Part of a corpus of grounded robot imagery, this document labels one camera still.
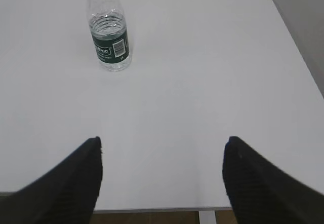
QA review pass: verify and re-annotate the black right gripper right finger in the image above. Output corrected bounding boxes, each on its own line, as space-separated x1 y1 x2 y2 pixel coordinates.
222 136 323 223

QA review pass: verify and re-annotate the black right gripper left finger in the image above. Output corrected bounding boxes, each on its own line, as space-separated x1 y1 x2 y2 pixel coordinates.
1 137 103 223

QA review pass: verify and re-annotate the clear green-label water bottle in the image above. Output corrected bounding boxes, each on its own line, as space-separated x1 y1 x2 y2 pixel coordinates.
87 0 131 72

